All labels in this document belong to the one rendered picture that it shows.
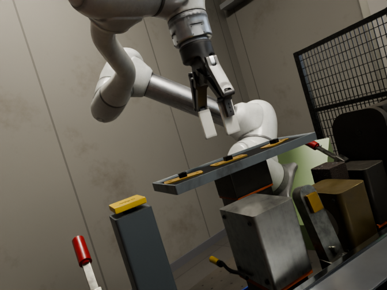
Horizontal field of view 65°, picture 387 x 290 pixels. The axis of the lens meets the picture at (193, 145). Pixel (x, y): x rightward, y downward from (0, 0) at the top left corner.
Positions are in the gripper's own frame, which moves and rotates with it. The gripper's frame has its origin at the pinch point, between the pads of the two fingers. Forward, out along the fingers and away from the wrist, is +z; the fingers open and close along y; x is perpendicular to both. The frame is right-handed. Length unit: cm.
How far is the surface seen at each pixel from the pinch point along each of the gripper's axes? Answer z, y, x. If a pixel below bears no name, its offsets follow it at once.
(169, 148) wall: 9, -242, 38
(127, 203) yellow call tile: 7.3, 8.2, -24.4
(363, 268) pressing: 23.2, 29.7, 2.7
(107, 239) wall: 66, -205, -44
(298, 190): 12.7, 20.4, 2.2
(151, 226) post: 12.8, 8.3, -21.6
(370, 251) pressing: 23.2, 27.1, 6.9
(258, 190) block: 14.6, 4.8, 2.8
